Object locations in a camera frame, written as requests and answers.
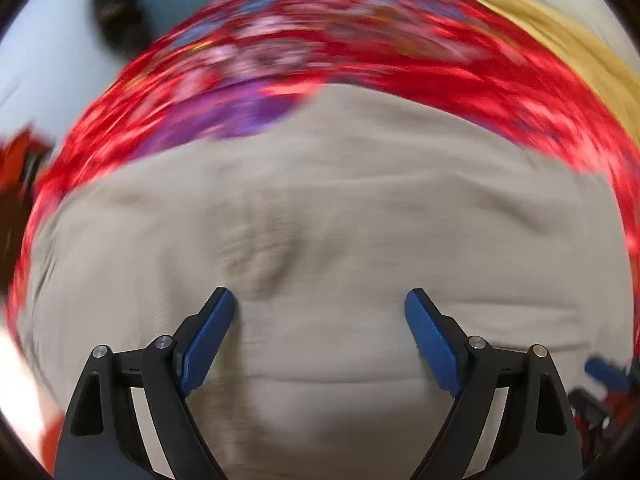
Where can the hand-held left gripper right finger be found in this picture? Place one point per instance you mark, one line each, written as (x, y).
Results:
(432, 345)

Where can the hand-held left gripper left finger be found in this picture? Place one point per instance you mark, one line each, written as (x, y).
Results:
(207, 345)

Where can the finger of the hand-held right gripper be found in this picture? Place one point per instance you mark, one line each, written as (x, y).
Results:
(607, 374)
(589, 406)

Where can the beige pants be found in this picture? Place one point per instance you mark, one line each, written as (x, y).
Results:
(350, 210)

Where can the orange fleece clothing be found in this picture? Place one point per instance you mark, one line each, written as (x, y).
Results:
(47, 440)

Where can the red garment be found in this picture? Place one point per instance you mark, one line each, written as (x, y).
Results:
(17, 160)

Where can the red floral satin quilt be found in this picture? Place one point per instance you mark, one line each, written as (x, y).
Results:
(450, 80)

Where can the yellow dotted blanket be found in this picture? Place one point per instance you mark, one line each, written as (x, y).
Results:
(575, 45)

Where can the dark hanging clothes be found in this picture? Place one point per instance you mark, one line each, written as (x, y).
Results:
(120, 15)

